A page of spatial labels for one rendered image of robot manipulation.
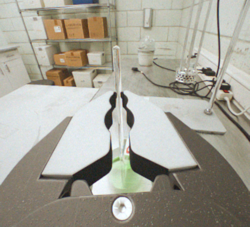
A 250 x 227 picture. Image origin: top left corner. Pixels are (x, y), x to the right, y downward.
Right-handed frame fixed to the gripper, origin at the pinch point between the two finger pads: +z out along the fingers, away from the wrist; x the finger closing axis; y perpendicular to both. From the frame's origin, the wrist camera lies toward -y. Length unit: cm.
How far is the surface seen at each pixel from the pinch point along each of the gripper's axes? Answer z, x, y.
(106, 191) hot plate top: -0.4, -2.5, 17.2
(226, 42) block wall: 65, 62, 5
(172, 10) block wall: 223, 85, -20
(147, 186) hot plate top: -0.1, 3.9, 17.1
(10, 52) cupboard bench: 237, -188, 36
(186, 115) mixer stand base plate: 26.9, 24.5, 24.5
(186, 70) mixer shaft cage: 29.3, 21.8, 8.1
